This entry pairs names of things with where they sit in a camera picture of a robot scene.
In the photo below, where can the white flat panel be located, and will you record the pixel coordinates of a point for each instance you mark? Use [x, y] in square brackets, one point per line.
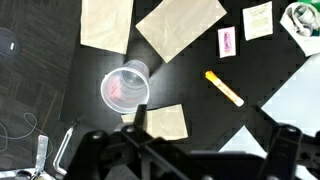
[293, 100]

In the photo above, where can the clear plastic measuring cup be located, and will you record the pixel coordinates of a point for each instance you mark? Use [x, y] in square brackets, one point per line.
[135, 71]

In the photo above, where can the black round floor device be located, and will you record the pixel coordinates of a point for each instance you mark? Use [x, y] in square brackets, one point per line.
[8, 43]

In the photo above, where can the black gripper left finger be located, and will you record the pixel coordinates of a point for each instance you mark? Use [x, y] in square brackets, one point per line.
[133, 150]

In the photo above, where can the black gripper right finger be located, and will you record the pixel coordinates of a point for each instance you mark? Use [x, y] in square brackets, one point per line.
[286, 153]

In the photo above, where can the orange and white marker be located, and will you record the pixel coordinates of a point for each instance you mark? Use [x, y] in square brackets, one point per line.
[223, 87]

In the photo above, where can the silver tripod with white heads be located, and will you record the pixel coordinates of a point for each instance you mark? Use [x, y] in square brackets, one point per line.
[41, 153]

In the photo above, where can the white cloth bag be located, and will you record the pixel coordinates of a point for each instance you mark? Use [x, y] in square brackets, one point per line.
[308, 45]

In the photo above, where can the large beige paper napkin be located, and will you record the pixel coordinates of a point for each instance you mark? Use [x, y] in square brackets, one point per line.
[180, 26]

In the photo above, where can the pale yellow printed packet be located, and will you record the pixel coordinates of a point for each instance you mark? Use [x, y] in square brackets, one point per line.
[257, 20]

